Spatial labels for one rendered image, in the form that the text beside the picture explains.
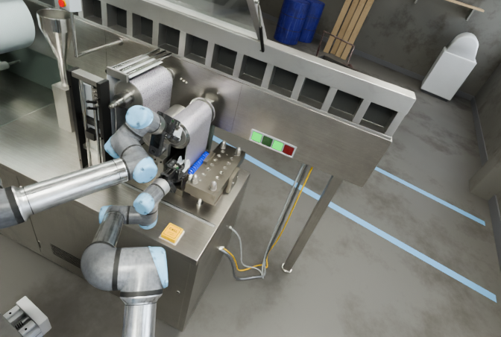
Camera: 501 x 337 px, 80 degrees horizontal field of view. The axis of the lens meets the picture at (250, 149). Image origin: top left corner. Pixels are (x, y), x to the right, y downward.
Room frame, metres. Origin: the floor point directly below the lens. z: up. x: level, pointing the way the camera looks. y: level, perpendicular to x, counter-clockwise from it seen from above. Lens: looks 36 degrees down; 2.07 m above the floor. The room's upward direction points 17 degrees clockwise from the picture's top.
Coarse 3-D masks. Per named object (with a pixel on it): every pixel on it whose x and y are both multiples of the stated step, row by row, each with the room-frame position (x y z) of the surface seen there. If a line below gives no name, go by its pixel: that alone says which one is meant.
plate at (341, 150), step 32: (96, 32) 1.52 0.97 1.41; (96, 64) 1.52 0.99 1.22; (160, 64) 1.44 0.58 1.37; (192, 64) 1.41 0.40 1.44; (192, 96) 1.40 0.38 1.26; (224, 96) 1.37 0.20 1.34; (256, 96) 1.34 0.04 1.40; (224, 128) 1.36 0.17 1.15; (256, 128) 1.33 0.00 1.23; (288, 128) 1.30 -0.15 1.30; (320, 128) 1.28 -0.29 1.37; (352, 128) 1.25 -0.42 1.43; (320, 160) 1.27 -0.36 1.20; (352, 160) 1.24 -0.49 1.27
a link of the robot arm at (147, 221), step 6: (132, 210) 0.76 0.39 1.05; (132, 216) 0.74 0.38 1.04; (138, 216) 0.75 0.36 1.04; (144, 216) 0.75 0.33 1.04; (150, 216) 0.76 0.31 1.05; (156, 216) 0.78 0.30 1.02; (132, 222) 0.73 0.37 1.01; (138, 222) 0.74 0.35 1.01; (144, 222) 0.75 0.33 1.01; (150, 222) 0.76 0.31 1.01; (156, 222) 0.79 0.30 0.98; (144, 228) 0.75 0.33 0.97; (150, 228) 0.76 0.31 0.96
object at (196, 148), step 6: (204, 132) 1.23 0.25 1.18; (198, 138) 1.17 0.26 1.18; (204, 138) 1.24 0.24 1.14; (192, 144) 1.11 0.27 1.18; (198, 144) 1.18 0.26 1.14; (204, 144) 1.26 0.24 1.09; (186, 150) 1.06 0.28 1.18; (192, 150) 1.12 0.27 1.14; (198, 150) 1.19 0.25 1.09; (204, 150) 1.27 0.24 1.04; (186, 156) 1.07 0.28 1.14; (192, 156) 1.13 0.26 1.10; (198, 156) 1.21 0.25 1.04; (192, 162) 1.14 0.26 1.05
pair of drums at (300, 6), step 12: (288, 0) 7.23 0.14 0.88; (300, 0) 7.49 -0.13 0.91; (312, 0) 7.96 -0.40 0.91; (288, 12) 7.18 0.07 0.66; (300, 12) 7.19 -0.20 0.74; (312, 12) 7.70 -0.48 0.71; (288, 24) 7.16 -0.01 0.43; (300, 24) 7.26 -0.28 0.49; (312, 24) 7.73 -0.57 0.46; (276, 36) 7.27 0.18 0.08; (288, 36) 7.16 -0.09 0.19; (300, 36) 7.69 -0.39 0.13; (312, 36) 7.84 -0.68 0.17
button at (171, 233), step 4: (168, 224) 0.83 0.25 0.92; (172, 224) 0.84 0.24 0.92; (168, 228) 0.81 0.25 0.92; (172, 228) 0.82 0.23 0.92; (176, 228) 0.83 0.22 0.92; (180, 228) 0.83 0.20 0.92; (164, 232) 0.79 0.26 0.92; (168, 232) 0.80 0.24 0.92; (172, 232) 0.80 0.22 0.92; (176, 232) 0.81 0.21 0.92; (180, 232) 0.81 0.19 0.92; (164, 236) 0.77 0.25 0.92; (168, 236) 0.78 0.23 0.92; (172, 236) 0.78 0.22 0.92; (176, 236) 0.79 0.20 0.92; (168, 240) 0.77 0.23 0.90; (172, 240) 0.77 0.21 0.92; (176, 240) 0.78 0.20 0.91
